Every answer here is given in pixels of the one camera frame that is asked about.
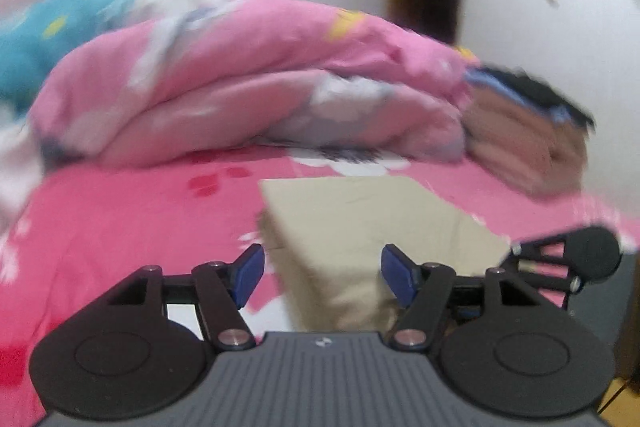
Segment khaki pants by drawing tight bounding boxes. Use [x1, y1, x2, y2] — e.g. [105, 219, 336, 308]
[259, 177, 513, 333]

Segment white cloth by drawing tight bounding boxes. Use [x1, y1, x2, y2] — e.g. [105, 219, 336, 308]
[0, 107, 46, 218]

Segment teal floral quilt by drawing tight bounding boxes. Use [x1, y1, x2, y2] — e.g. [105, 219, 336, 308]
[0, 0, 146, 108]

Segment beige folded garment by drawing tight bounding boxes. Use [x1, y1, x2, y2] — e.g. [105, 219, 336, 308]
[467, 92, 588, 158]

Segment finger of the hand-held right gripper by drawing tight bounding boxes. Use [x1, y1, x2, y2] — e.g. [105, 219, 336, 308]
[510, 231, 581, 260]
[515, 259, 583, 295]

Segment black folded garment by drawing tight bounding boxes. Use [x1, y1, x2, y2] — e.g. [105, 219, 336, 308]
[480, 64, 596, 128]

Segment pink floral quilt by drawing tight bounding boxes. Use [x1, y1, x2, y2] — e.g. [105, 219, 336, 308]
[30, 0, 481, 168]

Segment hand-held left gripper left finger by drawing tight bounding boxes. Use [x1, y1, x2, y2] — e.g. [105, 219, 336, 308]
[107, 243, 266, 352]

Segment pink floral bed blanket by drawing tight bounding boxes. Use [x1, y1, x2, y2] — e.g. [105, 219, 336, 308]
[0, 144, 640, 408]

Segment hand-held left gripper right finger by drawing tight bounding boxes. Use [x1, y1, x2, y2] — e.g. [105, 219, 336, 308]
[381, 244, 543, 352]

